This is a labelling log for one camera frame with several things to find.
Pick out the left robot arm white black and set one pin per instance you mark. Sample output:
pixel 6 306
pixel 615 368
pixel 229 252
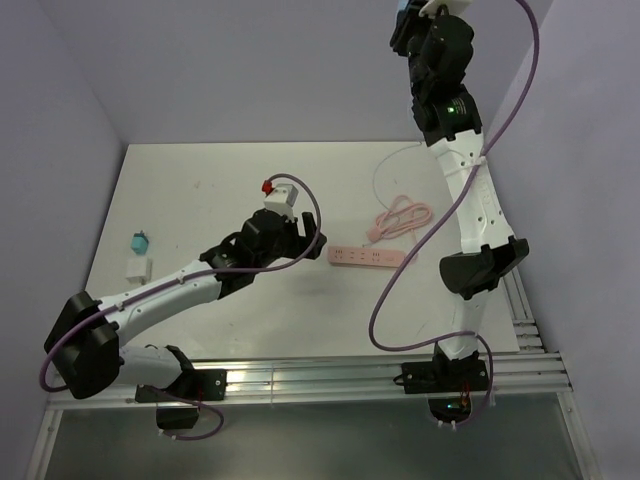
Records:
pixel 89 344

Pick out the aluminium right side rail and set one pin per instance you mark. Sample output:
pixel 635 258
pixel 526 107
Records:
pixel 528 334

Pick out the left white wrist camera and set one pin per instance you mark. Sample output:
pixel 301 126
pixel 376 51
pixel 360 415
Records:
pixel 280 198

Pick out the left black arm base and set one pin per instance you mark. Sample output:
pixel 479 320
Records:
pixel 178 407

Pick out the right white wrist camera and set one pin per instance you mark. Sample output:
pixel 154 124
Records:
pixel 433 8

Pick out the light blue charger plug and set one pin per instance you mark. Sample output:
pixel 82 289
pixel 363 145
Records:
pixel 405 6

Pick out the white plug adapter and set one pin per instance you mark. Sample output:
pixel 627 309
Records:
pixel 138 270

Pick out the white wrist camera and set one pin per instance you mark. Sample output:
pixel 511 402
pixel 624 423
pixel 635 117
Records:
pixel 433 8
pixel 280 198

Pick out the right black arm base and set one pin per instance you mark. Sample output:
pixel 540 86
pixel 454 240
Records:
pixel 448 385

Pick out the pink power strip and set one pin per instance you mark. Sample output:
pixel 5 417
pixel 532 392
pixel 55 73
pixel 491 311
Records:
pixel 365 257

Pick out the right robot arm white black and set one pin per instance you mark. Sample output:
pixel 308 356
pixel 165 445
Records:
pixel 438 47

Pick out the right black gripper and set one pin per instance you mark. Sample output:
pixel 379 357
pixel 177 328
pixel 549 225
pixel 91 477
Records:
pixel 407 20

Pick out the aluminium rail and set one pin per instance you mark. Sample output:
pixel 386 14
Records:
pixel 342 379
pixel 528 334

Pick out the aluminium front rail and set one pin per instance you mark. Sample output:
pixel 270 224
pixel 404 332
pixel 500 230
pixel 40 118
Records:
pixel 342 379

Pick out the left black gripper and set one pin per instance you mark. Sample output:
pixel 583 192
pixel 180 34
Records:
pixel 301 244

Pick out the teal plug adapter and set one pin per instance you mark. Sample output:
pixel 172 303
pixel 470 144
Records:
pixel 139 243

